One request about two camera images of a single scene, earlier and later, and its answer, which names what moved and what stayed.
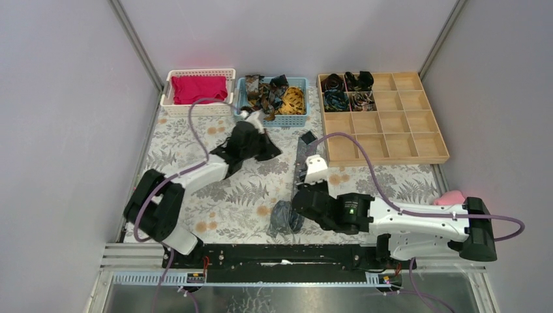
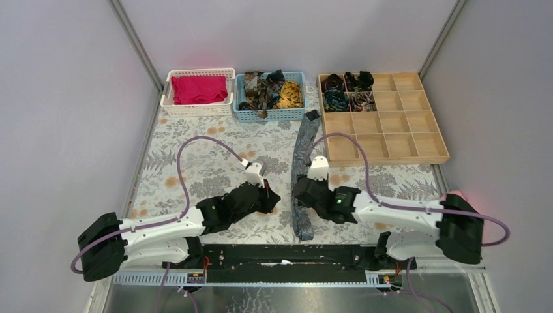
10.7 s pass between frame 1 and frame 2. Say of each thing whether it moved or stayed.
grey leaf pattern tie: moved
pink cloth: stayed
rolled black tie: stayed
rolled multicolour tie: stayed
